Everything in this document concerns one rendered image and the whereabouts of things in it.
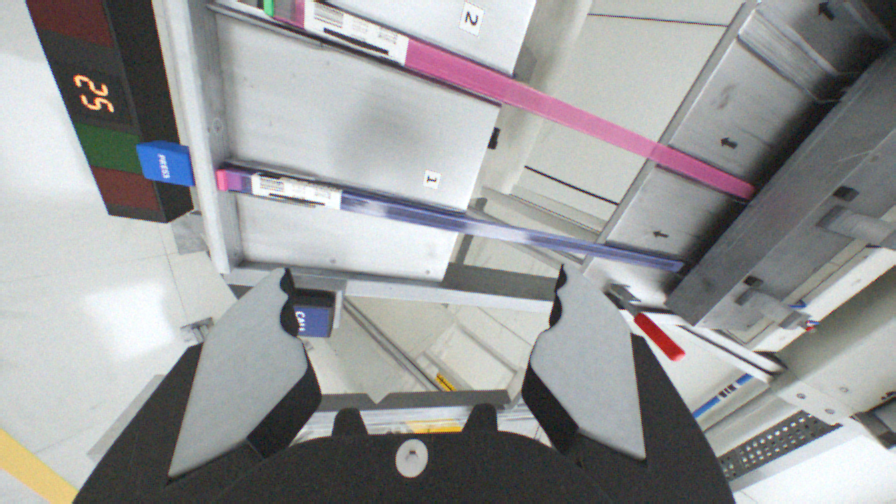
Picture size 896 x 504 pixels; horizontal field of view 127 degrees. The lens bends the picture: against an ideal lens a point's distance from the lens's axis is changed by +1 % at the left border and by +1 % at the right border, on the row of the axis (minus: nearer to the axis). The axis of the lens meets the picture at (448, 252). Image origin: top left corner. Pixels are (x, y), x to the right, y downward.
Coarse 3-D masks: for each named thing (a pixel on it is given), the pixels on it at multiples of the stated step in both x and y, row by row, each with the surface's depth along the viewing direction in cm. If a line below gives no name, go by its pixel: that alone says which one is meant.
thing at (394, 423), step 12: (312, 420) 27; (324, 420) 28; (372, 420) 29; (384, 420) 29; (396, 420) 30; (408, 420) 30; (420, 420) 30; (432, 420) 31; (444, 420) 31; (456, 420) 32; (504, 420) 34; (516, 420) 35; (528, 420) 36; (300, 432) 26; (312, 432) 27; (324, 432) 27
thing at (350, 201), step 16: (240, 176) 17; (352, 192) 20; (352, 208) 20; (368, 208) 20; (384, 208) 20; (400, 208) 20; (416, 208) 21; (432, 224) 22; (448, 224) 22; (464, 224) 22; (480, 224) 23; (496, 224) 23; (512, 240) 24; (528, 240) 25; (544, 240) 25; (560, 240) 25; (576, 240) 26; (608, 256) 28; (624, 256) 29; (640, 256) 29; (656, 256) 31
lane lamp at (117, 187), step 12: (96, 168) 17; (96, 180) 17; (108, 180) 18; (120, 180) 18; (132, 180) 18; (144, 180) 18; (108, 192) 18; (120, 192) 18; (132, 192) 18; (144, 192) 18; (120, 204) 18; (132, 204) 19; (144, 204) 19; (156, 204) 19
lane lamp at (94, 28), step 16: (32, 0) 13; (48, 0) 13; (64, 0) 13; (80, 0) 13; (96, 0) 13; (32, 16) 13; (48, 16) 13; (64, 16) 13; (80, 16) 13; (96, 16) 13; (64, 32) 13; (80, 32) 14; (96, 32) 14
